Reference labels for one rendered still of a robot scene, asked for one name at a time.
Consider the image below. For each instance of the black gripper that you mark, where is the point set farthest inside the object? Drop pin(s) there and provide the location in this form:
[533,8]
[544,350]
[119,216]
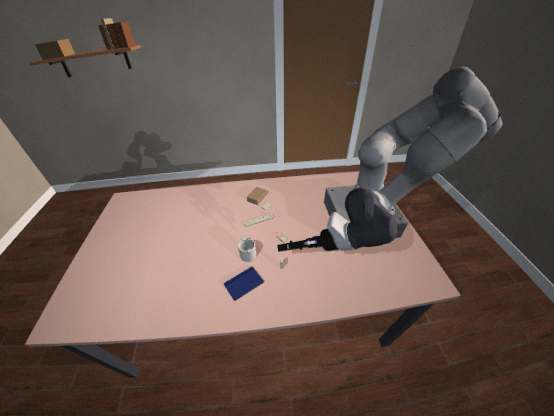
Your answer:
[325,240]

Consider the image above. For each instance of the dark blue rectangular pad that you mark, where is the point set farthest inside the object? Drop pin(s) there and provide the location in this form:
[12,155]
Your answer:
[243,283]

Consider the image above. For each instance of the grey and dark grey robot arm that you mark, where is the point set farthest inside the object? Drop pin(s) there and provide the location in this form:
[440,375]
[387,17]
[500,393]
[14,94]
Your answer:
[451,136]

